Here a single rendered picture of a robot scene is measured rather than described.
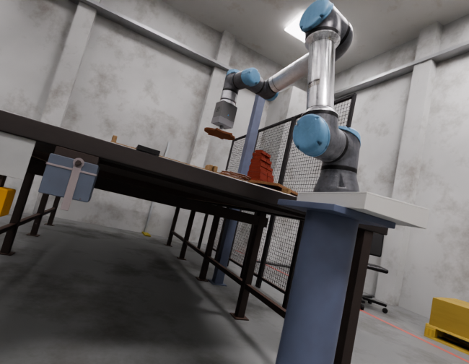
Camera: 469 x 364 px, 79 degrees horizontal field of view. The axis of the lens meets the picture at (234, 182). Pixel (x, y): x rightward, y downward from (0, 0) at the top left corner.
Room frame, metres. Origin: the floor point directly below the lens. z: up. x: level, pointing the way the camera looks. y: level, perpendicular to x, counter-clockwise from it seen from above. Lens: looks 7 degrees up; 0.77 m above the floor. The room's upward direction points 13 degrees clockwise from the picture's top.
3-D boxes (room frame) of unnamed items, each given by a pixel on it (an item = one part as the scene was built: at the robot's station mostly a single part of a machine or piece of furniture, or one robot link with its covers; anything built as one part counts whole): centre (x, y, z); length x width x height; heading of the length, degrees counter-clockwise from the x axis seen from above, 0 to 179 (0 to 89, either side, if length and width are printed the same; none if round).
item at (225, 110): (1.30, 0.12, 1.23); 0.10 x 0.09 x 0.16; 37
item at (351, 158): (0.95, -0.33, 1.08); 0.13 x 0.12 x 0.14; 129
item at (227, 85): (1.28, 0.12, 1.38); 0.09 x 0.08 x 0.11; 39
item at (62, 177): (0.90, 0.50, 0.77); 0.14 x 0.11 x 0.18; 113
